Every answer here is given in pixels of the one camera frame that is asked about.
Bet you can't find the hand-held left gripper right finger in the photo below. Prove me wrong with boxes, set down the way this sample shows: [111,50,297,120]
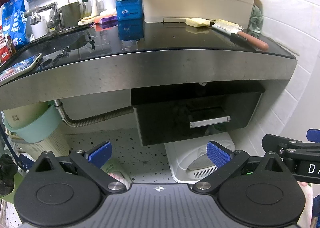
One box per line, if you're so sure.
[192,140,288,196]

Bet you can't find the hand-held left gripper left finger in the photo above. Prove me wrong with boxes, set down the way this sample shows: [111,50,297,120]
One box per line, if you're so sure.
[32,141,125,196]

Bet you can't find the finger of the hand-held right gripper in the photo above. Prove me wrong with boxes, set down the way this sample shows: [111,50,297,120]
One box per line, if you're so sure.
[262,133,320,154]
[306,129,320,144]

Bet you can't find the black glossy drawer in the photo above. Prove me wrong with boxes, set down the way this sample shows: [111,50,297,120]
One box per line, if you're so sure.
[133,93,262,146]

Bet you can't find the black drawer cabinet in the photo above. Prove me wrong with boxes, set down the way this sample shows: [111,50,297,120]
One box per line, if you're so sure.
[131,80,266,108]

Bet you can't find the pale green tube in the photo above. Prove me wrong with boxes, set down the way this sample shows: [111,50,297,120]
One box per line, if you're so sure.
[100,158,125,181]

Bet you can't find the cream perforated laundry basket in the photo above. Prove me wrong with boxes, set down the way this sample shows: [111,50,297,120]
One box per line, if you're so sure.
[15,125,71,161]

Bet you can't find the mint green plastic basket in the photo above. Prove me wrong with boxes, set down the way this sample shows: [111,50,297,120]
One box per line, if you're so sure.
[4,104,65,143]

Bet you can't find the dark cloth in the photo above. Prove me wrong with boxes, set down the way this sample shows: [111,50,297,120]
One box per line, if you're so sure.
[0,154,19,195]

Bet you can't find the steel-edged black vanity counter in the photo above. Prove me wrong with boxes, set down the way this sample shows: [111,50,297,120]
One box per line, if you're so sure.
[0,21,299,112]

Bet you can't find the smartphone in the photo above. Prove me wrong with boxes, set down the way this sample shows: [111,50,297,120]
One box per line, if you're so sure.
[0,53,43,86]

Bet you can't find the green cloth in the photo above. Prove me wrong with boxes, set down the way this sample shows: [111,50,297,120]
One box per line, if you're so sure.
[250,5,264,34]

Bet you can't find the yellow soap bar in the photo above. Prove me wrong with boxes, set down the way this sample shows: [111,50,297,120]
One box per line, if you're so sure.
[185,18,210,27]

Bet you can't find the purple and pink packet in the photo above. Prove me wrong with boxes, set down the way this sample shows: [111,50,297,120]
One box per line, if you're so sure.
[94,15,118,28]

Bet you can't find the white cup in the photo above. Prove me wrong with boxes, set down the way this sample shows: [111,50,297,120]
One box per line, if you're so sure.
[30,16,49,39]

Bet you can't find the olive green mug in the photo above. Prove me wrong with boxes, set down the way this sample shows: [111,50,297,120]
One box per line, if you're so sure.
[61,2,87,28]

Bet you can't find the small brown bottle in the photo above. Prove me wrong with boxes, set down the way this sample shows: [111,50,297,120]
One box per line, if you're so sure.
[7,35,15,54]

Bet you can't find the red packets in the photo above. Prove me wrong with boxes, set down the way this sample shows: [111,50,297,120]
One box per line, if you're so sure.
[0,26,10,62]

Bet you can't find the white tube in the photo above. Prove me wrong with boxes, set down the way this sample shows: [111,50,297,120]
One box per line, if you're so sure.
[91,0,101,17]

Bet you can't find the blue box with cartoon eyes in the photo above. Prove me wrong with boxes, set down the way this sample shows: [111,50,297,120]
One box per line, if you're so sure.
[115,0,143,21]

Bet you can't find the chrome faucet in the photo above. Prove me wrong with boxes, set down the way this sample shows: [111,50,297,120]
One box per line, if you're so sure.
[24,1,63,31]

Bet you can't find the clear pump dispenser bottle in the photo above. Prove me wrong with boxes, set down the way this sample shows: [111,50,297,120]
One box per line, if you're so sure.
[80,0,92,18]

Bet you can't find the blue printed bag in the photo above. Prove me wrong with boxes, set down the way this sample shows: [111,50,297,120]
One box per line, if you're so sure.
[1,0,27,47]

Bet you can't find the corrugated metal drain hose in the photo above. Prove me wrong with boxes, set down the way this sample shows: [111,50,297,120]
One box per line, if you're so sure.
[54,101,135,128]

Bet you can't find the hairbrush with reddish handle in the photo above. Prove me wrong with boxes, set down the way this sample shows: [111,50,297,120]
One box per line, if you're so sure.
[211,19,269,51]

